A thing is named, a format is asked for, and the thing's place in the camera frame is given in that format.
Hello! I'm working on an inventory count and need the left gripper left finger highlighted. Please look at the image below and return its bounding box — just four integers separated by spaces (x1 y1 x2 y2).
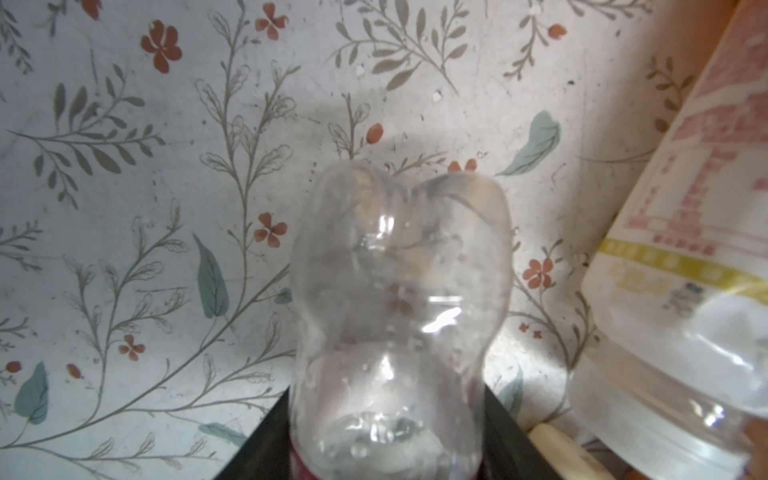
215 390 291 480

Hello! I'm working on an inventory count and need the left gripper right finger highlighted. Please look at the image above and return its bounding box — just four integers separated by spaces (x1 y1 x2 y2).
479 386 561 480

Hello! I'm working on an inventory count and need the clear bottle red label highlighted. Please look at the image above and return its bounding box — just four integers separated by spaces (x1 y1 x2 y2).
289 164 512 479

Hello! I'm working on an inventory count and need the upper brown Nescafe bottle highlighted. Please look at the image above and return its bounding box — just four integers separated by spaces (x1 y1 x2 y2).
528 423 615 480

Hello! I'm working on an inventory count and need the orange white label bottle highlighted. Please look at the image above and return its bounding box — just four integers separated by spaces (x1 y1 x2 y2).
568 1 767 479

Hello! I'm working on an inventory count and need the floral table mat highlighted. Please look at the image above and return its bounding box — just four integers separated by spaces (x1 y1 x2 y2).
1 1 735 479

